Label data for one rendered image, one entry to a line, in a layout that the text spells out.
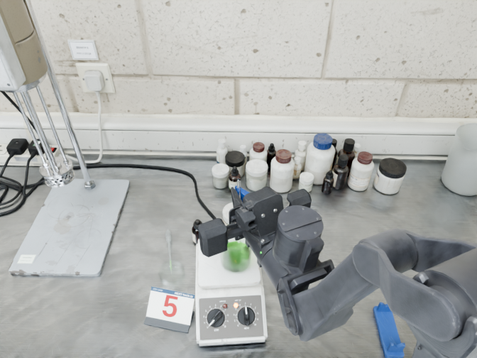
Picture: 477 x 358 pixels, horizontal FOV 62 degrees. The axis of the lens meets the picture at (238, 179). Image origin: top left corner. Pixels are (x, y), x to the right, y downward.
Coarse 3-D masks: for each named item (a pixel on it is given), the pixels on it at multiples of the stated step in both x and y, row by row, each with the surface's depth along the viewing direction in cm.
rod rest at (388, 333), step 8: (384, 304) 77; (376, 312) 78; (384, 312) 78; (392, 312) 78; (376, 320) 78; (384, 320) 77; (392, 320) 77; (384, 328) 76; (392, 328) 76; (384, 336) 75; (392, 336) 75; (384, 344) 74; (392, 344) 71; (400, 344) 71; (384, 352) 73; (392, 352) 73; (400, 352) 73
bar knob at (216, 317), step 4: (212, 312) 73; (216, 312) 73; (220, 312) 72; (208, 316) 73; (212, 316) 73; (216, 316) 72; (220, 316) 72; (208, 320) 73; (212, 320) 72; (216, 320) 72; (220, 320) 73; (212, 324) 72; (216, 324) 73; (220, 324) 73
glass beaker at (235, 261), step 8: (232, 240) 78; (248, 248) 72; (224, 256) 73; (232, 256) 72; (240, 256) 72; (248, 256) 74; (224, 264) 75; (232, 264) 74; (240, 264) 74; (248, 264) 76; (232, 272) 75; (240, 272) 75
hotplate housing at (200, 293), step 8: (200, 288) 76; (208, 288) 76; (216, 288) 76; (224, 288) 76; (232, 288) 76; (240, 288) 76; (248, 288) 76; (256, 288) 76; (200, 296) 75; (208, 296) 75; (216, 296) 75; (224, 296) 75; (264, 296) 75; (264, 304) 75; (264, 312) 75; (264, 320) 74; (264, 328) 73; (264, 336) 73; (200, 344) 73; (208, 344) 73; (216, 344) 73; (224, 344) 73; (232, 344) 74; (240, 344) 74
